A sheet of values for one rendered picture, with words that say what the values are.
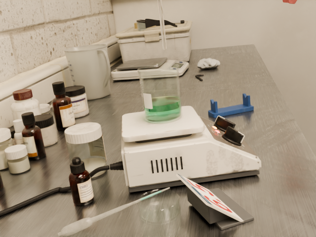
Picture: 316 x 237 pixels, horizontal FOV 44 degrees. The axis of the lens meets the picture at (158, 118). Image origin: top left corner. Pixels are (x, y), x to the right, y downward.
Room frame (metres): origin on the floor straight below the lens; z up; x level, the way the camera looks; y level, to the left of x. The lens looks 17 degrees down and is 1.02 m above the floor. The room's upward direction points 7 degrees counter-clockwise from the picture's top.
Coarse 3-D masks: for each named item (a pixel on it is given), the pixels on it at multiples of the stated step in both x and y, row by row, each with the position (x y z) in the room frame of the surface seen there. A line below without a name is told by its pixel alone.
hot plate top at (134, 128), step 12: (192, 108) 0.62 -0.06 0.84; (132, 120) 0.59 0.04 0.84; (144, 120) 0.58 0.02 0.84; (180, 120) 0.56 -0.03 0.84; (192, 120) 0.55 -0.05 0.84; (132, 132) 0.53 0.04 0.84; (144, 132) 0.52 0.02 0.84; (156, 132) 0.52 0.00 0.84; (168, 132) 0.52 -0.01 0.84; (180, 132) 0.52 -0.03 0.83; (192, 132) 0.52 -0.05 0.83
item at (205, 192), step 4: (188, 180) 0.47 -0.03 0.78; (192, 184) 0.46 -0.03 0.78; (196, 184) 0.47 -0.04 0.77; (196, 188) 0.44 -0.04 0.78; (200, 188) 0.46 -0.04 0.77; (204, 188) 0.48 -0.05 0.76; (200, 192) 0.43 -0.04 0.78; (204, 192) 0.45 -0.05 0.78; (208, 192) 0.46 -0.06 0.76; (204, 196) 0.42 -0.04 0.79; (208, 196) 0.43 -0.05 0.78; (212, 196) 0.45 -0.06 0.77; (208, 200) 0.41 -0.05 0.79; (212, 200) 0.42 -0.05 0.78; (216, 200) 0.44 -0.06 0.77; (216, 204) 0.41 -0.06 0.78; (220, 204) 0.43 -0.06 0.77; (224, 208) 0.41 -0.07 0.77; (228, 208) 0.43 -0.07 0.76; (232, 212) 0.42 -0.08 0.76
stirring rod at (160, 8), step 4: (160, 0) 0.58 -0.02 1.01; (160, 4) 0.58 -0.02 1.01; (160, 8) 0.58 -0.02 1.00; (160, 12) 0.58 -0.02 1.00; (160, 16) 0.58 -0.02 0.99; (160, 20) 0.58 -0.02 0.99; (160, 24) 0.58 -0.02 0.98; (164, 28) 0.58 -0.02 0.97; (164, 32) 0.58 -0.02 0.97; (164, 36) 0.58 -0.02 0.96; (164, 40) 0.58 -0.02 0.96; (164, 44) 0.58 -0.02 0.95; (164, 48) 0.58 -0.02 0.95
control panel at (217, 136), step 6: (204, 120) 0.62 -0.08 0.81; (210, 126) 0.59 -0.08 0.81; (210, 132) 0.55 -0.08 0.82; (216, 132) 0.57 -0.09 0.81; (222, 132) 0.59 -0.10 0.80; (216, 138) 0.53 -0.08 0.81; (222, 138) 0.55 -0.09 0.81; (228, 144) 0.52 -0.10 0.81; (246, 144) 0.57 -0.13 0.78; (246, 150) 0.53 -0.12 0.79; (252, 150) 0.55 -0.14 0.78
